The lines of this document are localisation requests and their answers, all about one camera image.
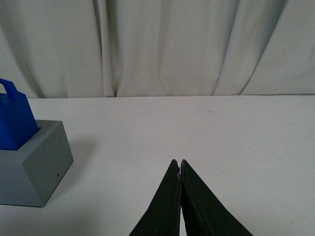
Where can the white curtain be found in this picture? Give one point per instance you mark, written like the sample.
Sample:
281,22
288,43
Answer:
107,48

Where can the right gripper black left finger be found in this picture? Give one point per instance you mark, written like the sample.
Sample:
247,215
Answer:
162,218

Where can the gray cube base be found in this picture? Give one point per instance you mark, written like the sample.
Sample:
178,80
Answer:
30,175

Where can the blue block with handle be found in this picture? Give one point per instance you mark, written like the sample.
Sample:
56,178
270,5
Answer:
17,123

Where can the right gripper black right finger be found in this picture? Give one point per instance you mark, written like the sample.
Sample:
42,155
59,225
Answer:
204,214

